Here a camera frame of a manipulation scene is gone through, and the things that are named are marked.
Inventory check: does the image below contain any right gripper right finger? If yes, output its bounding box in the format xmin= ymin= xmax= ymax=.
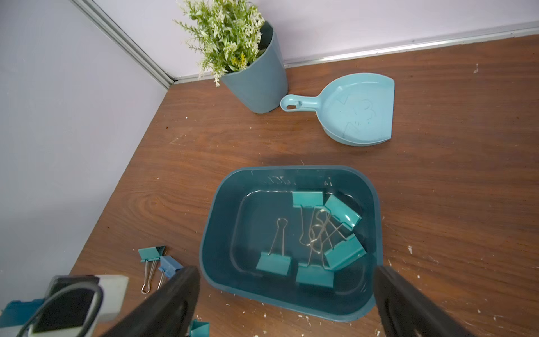
xmin=373 ymin=266 xmax=473 ymax=336

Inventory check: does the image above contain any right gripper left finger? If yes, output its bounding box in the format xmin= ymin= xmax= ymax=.
xmin=103 ymin=266 xmax=200 ymax=337

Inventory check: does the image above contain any blue binder clip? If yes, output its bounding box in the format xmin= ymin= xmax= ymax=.
xmin=157 ymin=256 xmax=183 ymax=289

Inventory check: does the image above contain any dark teal storage box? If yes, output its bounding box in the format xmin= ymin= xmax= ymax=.
xmin=199 ymin=166 xmax=383 ymax=322

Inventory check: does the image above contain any light teal dustpan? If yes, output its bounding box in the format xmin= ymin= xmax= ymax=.
xmin=280 ymin=73 xmax=395 ymax=147

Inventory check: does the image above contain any potted green plant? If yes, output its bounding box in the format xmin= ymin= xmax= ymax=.
xmin=177 ymin=1 xmax=288 ymax=114

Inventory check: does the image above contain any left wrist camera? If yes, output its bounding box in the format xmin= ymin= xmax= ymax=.
xmin=1 ymin=275 xmax=129 ymax=336

